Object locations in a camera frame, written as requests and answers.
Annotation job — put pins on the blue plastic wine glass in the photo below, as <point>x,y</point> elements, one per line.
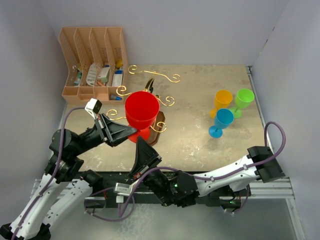
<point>222,120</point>

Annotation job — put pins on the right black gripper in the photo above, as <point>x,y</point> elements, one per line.
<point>145,157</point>

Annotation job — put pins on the pink plastic desk organizer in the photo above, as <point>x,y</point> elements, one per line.
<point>97,63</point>

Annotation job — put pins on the green plastic wine glass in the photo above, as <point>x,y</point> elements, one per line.
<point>243,99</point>

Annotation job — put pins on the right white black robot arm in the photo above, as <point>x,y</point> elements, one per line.
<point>220,177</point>

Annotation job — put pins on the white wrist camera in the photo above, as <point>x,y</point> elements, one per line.
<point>126,190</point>
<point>93,107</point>

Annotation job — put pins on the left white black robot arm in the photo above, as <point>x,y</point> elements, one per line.
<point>38,217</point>

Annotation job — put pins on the yellow plastic wine glass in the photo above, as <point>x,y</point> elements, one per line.
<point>222,100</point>

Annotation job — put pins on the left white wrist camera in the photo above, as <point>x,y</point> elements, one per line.
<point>93,107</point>

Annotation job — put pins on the red plastic wine glass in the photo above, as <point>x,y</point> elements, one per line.
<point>141,110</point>

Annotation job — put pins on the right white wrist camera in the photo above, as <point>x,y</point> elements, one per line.
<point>126,190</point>

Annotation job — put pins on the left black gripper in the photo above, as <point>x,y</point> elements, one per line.
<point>112,132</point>

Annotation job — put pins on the black metal base frame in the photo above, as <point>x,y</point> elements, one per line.
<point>224,197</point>

